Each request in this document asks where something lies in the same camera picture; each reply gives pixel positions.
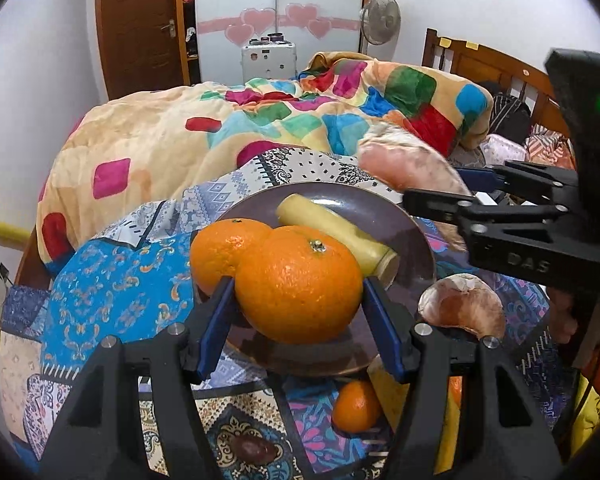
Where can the yellow banana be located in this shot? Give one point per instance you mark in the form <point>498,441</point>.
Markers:
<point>337,235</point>

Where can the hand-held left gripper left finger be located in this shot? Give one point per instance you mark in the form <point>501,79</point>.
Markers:
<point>215,327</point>

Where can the dark purple plate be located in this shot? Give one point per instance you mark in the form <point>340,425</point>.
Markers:
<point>405,240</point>

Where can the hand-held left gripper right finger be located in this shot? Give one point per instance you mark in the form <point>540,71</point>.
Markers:
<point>384,332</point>

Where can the standing fan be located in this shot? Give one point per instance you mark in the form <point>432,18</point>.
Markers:
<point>380,17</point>

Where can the large orange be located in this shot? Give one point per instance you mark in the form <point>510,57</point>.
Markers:
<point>297,285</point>

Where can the black bag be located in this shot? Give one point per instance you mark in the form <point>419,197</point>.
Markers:
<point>510,112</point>

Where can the patterned patchwork bed sheet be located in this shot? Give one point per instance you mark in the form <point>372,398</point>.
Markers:
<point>114,290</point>

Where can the yellow fruit piece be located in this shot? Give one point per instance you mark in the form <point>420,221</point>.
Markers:
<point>450,410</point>

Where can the colourful squares blanket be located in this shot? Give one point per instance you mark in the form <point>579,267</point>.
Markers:
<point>179,135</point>

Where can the brown date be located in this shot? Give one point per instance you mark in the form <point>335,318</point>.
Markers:
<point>252,448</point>

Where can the white wardrobe with pink hearts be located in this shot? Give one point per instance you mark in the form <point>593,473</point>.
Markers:
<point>280,0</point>

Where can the medium orange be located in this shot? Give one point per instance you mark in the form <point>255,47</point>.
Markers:
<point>219,255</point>

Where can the small orange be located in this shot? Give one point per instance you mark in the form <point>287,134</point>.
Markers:
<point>356,407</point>

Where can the silver case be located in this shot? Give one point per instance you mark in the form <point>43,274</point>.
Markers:
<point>270,62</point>

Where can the open shelf with clothes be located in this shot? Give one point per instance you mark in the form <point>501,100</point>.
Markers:
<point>189,10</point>

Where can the brown wooden door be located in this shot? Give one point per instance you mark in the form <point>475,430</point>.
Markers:
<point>139,25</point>

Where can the wooden bed headboard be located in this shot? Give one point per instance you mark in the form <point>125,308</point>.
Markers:
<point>490,62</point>

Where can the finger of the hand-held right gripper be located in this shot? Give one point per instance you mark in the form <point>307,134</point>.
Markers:
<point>480,177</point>
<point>432,204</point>

